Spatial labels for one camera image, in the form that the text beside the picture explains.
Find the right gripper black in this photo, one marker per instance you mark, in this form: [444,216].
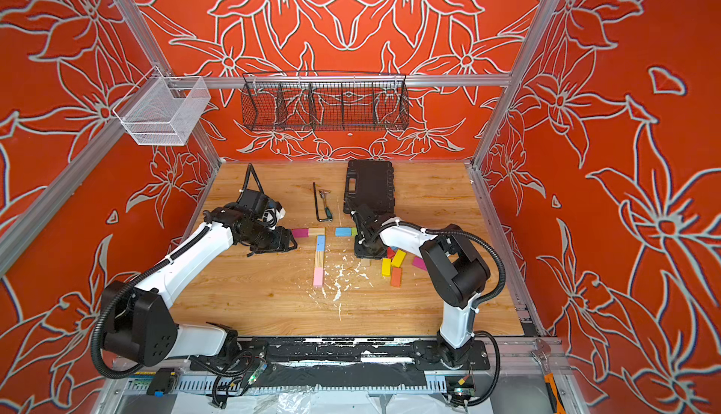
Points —
[362,251]

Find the green handled ratchet wrench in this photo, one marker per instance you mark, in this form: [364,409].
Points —
[324,197]

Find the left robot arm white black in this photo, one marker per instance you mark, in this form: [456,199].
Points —
[135,328]

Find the light blue block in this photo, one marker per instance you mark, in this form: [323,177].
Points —
[343,232]

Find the white wire basket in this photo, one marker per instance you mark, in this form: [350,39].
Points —
[156,114]

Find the natural wood block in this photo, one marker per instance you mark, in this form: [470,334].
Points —
[316,231]
[319,261]

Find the pink block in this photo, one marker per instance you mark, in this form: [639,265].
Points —
[318,278]

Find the orange handled tool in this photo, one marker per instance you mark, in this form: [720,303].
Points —
[554,396]

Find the yellow block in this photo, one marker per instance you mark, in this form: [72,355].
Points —
[398,259]
[386,267]

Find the yellow block upper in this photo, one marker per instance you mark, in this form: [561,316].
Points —
[398,259]

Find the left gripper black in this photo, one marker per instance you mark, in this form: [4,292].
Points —
[282,241]

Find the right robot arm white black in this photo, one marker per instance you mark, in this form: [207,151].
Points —
[465,271]

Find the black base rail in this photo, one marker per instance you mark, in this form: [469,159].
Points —
[338,352]

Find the black hex key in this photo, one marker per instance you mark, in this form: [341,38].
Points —
[317,210]

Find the magenta block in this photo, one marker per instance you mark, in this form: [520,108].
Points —
[419,264]
[300,233]

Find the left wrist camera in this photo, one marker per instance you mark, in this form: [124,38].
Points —
[273,213]

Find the black plastic tool case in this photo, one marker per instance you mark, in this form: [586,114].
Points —
[370,183]

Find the yellow block lower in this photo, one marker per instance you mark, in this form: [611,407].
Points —
[386,267]

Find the orange block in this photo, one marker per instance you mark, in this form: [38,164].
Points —
[396,277]

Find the black wire basket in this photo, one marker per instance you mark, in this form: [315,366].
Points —
[333,102]

